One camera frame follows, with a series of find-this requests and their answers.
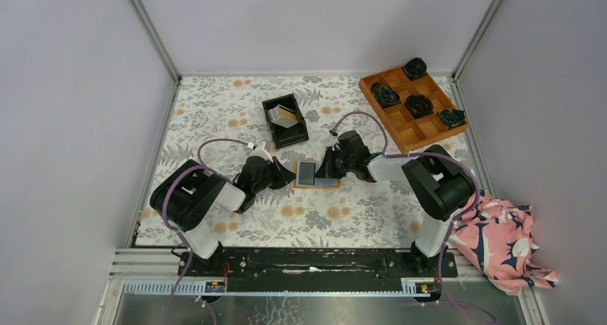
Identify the stack of credit cards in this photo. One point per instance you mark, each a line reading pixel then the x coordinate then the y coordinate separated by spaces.
pixel 282 116

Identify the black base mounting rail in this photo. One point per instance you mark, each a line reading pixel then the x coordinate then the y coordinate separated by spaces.
pixel 269 270

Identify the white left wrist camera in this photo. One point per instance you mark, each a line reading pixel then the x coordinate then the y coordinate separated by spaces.
pixel 259 150

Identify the dark credit card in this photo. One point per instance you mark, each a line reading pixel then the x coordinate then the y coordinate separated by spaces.
pixel 306 174

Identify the black plastic card box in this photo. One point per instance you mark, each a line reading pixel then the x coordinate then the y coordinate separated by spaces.
pixel 284 137

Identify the pink patterned cloth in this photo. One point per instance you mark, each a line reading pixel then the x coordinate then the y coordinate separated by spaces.
pixel 495 237

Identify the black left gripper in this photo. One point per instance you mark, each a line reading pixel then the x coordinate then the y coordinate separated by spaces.
pixel 283 176

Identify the rolled dark tie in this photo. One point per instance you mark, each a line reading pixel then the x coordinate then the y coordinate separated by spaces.
pixel 419 105
pixel 415 69

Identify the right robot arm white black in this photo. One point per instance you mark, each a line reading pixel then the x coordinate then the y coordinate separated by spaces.
pixel 441 184

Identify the floral patterned table mat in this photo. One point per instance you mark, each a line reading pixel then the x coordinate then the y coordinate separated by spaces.
pixel 213 119

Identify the rolled green tie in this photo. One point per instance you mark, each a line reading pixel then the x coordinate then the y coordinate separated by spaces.
pixel 385 95
pixel 452 118

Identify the rolled green tie right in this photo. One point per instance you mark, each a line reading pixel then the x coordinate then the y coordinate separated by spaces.
pixel 452 118

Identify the rolled dark tie centre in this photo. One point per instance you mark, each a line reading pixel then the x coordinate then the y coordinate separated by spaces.
pixel 419 105

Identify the yellow leather card holder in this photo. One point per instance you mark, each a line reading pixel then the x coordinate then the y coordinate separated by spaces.
pixel 320 183

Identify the rolled dark tie top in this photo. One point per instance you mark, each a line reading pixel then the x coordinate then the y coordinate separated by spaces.
pixel 415 69

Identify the orange wooden compartment tray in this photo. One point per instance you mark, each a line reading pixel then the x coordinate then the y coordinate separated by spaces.
pixel 408 133

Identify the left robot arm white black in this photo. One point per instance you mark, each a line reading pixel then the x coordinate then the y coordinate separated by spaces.
pixel 184 199

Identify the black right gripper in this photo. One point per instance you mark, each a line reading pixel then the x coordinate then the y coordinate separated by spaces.
pixel 326 170

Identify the rolled green tie left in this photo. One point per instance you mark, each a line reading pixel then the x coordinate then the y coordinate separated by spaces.
pixel 385 95

